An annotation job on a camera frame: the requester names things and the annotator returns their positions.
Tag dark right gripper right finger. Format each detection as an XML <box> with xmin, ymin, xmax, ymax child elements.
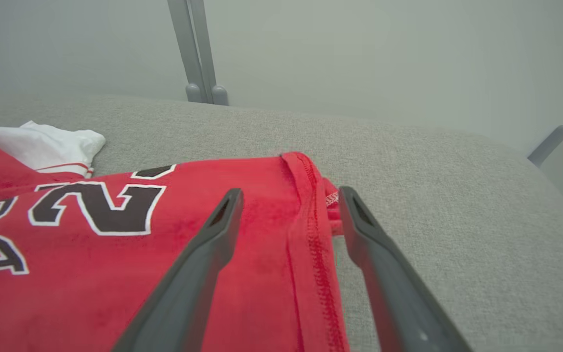
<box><xmin>337</xmin><ymin>186</ymin><xmax>473</xmax><ymax>352</ymax></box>

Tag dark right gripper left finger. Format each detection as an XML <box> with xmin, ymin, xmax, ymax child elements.
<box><xmin>113</xmin><ymin>188</ymin><xmax>244</xmax><ymax>352</ymax></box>

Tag red jersey with striped trim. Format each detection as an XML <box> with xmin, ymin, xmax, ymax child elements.
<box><xmin>0</xmin><ymin>114</ymin><xmax>351</xmax><ymax>352</ymax></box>

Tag grey fabric sofa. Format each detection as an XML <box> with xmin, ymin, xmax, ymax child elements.
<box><xmin>0</xmin><ymin>93</ymin><xmax>563</xmax><ymax>352</ymax></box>

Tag grey slanted metal bar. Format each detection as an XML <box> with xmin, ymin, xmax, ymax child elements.
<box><xmin>527</xmin><ymin>100</ymin><xmax>563</xmax><ymax>167</ymax></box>

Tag grey double partition post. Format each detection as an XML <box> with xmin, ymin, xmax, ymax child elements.
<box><xmin>167</xmin><ymin>0</ymin><xmax>230</xmax><ymax>106</ymax></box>

